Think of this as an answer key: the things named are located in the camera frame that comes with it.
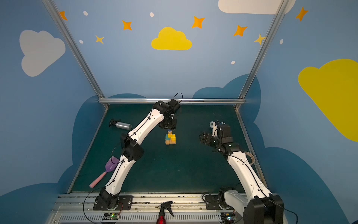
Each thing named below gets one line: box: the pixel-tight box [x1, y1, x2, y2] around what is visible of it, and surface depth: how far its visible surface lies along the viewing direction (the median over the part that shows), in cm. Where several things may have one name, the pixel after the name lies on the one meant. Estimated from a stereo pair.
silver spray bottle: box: [109, 118, 132, 131], surface depth 106 cm
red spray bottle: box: [155, 200, 175, 224], surface depth 71 cm
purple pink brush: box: [89, 155, 120, 189], surface depth 88 cm
